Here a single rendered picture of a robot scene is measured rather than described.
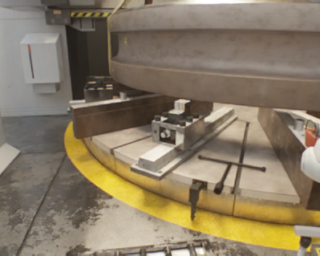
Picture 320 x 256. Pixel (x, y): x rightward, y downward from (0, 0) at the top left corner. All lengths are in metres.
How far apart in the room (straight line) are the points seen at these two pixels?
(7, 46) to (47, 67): 0.96
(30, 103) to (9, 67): 0.77
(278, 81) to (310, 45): 0.43
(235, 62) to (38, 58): 3.44
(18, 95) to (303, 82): 4.81
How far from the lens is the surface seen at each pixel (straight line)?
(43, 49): 4.84
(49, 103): 5.38
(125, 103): 3.18
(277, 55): 2.49
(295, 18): 2.38
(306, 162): 1.29
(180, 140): 2.28
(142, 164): 2.19
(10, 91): 5.58
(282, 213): 2.28
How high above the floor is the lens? 1.41
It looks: 20 degrees down
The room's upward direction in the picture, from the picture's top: 1 degrees clockwise
